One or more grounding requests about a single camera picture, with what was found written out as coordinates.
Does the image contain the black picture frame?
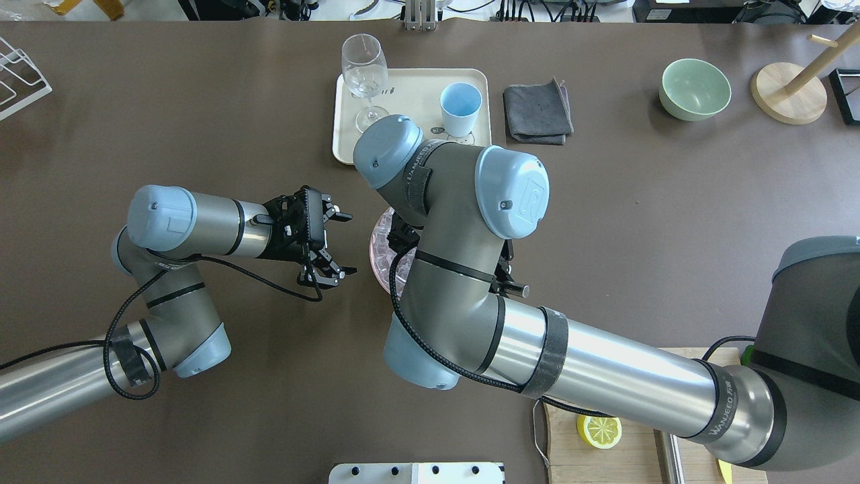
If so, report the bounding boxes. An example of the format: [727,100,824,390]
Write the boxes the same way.
[828,68,859,126]

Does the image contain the metal ice scoop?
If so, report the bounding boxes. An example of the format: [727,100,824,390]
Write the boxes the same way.
[499,282,531,299]

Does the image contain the dark grey folded cloth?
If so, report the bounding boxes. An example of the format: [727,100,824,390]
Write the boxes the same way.
[503,79,574,146]

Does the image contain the yellow plastic knife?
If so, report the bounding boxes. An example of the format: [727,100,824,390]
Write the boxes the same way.
[718,459,734,484]

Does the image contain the clear wine glass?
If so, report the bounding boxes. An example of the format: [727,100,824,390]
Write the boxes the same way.
[341,33,390,132]

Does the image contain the aluminium frame post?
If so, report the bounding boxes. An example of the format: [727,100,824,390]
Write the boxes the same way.
[403,0,439,32]

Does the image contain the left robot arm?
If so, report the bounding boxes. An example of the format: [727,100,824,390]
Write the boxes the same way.
[1,185,355,443]

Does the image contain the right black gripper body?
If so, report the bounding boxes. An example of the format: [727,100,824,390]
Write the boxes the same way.
[388,214,421,257]

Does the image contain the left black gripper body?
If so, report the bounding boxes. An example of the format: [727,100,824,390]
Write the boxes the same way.
[254,187,326,265]

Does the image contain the green lime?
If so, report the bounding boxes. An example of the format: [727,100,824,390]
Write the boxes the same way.
[739,344,755,366]

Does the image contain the beige serving tray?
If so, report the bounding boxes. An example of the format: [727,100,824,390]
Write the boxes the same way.
[332,68,492,165]

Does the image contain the green ceramic bowl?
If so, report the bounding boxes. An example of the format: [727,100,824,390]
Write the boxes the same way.
[658,58,733,122]

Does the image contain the pink bowl with ice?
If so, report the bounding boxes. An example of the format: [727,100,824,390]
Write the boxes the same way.
[369,206,417,297]

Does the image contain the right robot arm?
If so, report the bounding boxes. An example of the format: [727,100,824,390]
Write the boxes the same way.
[353,114,859,471]

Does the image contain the light blue cup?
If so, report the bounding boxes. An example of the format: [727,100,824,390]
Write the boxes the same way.
[439,82,483,138]

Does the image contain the wooden stand with pole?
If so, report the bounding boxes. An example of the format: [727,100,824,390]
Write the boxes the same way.
[750,22,859,125]

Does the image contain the wooden cutting board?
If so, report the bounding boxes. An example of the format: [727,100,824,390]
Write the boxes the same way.
[540,346,768,483]

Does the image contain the half lemon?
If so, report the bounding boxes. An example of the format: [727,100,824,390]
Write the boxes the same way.
[576,415,623,450]

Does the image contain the white wire cup rack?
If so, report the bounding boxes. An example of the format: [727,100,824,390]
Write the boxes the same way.
[1,38,53,120]

